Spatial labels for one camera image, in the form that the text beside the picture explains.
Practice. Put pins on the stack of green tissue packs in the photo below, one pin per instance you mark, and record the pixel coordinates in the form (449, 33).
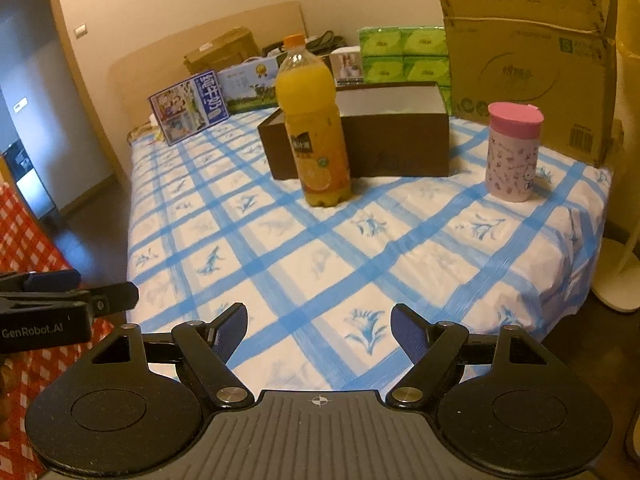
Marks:
(400, 55)

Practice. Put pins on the white product box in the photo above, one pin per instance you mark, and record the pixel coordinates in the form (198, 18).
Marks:
(347, 65)

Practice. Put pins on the cow print milk box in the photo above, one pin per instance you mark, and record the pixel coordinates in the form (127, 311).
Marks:
(247, 85)

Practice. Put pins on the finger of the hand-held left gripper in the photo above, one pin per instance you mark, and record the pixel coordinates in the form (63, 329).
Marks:
(112, 297)
(50, 280)

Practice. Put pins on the pink lidded printed cup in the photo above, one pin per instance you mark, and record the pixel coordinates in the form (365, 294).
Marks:
(512, 155)

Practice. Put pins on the red checked cloth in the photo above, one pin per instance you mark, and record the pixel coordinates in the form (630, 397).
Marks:
(30, 240)

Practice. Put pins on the labelled flat cardboard box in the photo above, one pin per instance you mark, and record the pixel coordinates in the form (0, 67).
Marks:
(220, 50)

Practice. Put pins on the orange juice bottle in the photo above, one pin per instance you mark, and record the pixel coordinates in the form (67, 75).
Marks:
(312, 125)

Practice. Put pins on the wall light switch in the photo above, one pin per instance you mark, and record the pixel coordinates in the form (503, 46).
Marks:
(80, 30)

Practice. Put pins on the large tall cardboard box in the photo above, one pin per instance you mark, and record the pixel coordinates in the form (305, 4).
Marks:
(525, 60)

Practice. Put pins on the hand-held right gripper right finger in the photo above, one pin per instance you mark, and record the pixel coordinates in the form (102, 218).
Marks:
(407, 332)

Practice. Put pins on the blue printed milk carton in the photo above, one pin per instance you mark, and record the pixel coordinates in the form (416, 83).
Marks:
(187, 107)

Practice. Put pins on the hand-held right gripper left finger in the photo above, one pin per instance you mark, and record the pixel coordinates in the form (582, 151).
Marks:
(231, 332)

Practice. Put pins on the white fan stand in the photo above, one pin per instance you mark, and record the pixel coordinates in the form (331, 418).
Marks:
(617, 290)

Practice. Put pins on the brown cardboard box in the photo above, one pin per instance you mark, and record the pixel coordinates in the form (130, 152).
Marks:
(400, 145)

